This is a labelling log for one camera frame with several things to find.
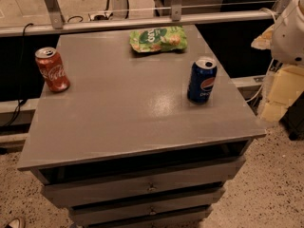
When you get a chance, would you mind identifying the white power strip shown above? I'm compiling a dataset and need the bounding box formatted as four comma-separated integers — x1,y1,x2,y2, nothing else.
88,13,113,21

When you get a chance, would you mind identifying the grey drawer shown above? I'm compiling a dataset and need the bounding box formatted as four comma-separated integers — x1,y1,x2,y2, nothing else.
84,206,213,228
70,184,225,225
43,156,245,207

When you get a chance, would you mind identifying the red coca-cola can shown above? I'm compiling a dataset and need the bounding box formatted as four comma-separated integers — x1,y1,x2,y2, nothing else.
35,47,70,92

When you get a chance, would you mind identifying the blue pepsi can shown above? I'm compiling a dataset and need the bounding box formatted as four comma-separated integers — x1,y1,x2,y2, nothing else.
187,57,218,104

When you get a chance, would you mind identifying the grey drawer cabinet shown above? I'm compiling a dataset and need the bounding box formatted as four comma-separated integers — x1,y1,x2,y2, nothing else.
17,25,267,228

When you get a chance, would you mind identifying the bottom grey drawer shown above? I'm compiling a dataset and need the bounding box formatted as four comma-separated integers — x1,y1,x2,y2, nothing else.
84,206,213,228

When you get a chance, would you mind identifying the metal railing bar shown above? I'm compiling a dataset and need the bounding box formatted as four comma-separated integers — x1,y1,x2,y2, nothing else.
0,9,277,37

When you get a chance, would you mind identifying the green rice chip bag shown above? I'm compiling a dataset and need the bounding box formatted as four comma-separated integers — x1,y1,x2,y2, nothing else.
129,26,188,53

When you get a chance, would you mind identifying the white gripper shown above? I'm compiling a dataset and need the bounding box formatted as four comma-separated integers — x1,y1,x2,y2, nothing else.
251,0,304,122

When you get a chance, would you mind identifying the white cable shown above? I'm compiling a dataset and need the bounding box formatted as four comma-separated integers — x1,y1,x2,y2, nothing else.
245,58,276,105

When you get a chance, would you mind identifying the shoe tip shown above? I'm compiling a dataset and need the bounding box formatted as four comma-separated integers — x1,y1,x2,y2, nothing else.
4,218,26,228

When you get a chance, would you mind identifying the top grey drawer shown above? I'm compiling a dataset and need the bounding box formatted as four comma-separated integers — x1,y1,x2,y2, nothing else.
43,156,245,207

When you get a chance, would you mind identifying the middle grey drawer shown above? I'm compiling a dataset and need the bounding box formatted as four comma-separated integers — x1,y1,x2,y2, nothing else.
70,184,225,225

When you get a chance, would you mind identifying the black cable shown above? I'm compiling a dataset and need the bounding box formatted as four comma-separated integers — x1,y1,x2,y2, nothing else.
0,22,34,130

